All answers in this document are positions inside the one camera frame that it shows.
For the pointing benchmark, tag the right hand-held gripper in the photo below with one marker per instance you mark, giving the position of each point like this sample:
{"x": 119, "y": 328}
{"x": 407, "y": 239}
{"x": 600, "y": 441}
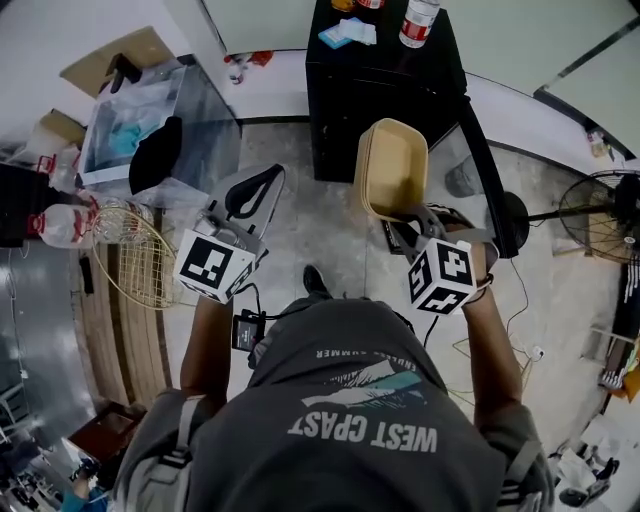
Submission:
{"x": 442, "y": 272}

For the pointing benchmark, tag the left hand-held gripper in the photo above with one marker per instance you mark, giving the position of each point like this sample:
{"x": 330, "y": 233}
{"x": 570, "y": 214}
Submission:
{"x": 205, "y": 260}

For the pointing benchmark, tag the tan takeaway food container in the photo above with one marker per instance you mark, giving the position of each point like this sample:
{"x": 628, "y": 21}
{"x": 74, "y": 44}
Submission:
{"x": 395, "y": 170}

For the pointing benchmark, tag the black cabinet with glass door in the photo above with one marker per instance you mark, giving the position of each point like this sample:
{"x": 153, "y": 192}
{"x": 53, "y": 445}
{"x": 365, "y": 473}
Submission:
{"x": 350, "y": 125}

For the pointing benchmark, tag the person's left forearm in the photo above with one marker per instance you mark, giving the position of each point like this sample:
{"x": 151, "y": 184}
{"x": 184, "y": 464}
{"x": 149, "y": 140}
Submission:
{"x": 205, "y": 345}

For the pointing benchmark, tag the person's right forearm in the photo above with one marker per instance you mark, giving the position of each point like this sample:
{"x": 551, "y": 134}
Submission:
{"x": 492, "y": 360}

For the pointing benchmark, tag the black mesh waste bin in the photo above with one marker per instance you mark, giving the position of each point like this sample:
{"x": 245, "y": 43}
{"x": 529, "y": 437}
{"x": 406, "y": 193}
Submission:
{"x": 462, "y": 177}

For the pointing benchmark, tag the clear plastic storage bin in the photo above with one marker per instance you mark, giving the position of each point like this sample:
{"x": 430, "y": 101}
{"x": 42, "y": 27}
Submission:
{"x": 210, "y": 130}

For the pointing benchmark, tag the black cap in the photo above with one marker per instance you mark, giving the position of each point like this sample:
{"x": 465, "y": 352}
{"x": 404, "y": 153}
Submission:
{"x": 155, "y": 160}

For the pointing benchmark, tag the person's left black shoe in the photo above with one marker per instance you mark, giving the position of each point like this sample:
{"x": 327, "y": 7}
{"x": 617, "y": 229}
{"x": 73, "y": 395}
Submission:
{"x": 315, "y": 280}

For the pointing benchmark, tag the clear plastic water bottle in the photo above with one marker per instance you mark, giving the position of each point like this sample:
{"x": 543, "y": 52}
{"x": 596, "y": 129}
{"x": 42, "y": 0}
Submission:
{"x": 122, "y": 215}

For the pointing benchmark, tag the small red object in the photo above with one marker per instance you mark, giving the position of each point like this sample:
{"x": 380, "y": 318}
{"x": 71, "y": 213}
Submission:
{"x": 261, "y": 58}

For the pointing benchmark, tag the teal cloth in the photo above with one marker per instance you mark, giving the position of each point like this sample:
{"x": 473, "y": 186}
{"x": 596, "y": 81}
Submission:
{"x": 125, "y": 140}

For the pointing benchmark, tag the black battery pack device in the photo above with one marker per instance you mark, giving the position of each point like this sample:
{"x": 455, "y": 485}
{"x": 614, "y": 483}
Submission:
{"x": 246, "y": 332}

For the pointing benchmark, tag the white power plug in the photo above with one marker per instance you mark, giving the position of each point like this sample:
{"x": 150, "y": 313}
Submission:
{"x": 538, "y": 353}

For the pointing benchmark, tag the blue tissue packet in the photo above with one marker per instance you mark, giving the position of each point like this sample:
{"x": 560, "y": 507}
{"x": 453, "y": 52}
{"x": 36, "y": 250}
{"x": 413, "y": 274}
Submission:
{"x": 334, "y": 34}

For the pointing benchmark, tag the black remote control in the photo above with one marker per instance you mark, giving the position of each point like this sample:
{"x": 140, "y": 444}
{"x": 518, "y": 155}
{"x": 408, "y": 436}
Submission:
{"x": 87, "y": 275}

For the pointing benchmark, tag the gray printed t-shirt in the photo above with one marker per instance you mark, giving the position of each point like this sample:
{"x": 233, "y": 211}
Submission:
{"x": 325, "y": 395}

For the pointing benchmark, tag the wooden slatted platform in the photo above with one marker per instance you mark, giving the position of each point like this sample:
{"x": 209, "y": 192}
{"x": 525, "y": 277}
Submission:
{"x": 120, "y": 340}

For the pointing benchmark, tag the cardboard box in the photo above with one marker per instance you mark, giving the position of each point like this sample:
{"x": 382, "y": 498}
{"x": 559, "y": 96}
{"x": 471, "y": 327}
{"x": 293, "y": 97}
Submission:
{"x": 90, "y": 70}

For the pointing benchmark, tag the red label plastic bottle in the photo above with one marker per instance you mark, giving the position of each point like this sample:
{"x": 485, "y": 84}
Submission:
{"x": 417, "y": 25}

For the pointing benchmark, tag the orange jar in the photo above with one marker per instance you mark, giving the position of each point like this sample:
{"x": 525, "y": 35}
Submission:
{"x": 344, "y": 4}

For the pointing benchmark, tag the black floor fan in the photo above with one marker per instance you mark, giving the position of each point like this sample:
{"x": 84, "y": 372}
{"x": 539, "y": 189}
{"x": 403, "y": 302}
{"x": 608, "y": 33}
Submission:
{"x": 631, "y": 192}

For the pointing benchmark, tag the stack of striped cloths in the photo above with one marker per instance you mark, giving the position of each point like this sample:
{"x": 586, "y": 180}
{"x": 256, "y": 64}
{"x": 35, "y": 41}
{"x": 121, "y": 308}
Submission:
{"x": 631, "y": 285}

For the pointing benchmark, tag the dark bottle red label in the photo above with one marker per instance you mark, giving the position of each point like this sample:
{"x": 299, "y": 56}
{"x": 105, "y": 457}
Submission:
{"x": 370, "y": 3}

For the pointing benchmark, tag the brown wooden stool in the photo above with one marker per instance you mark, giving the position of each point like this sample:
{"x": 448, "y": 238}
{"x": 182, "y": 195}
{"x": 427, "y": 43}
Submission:
{"x": 105, "y": 430}

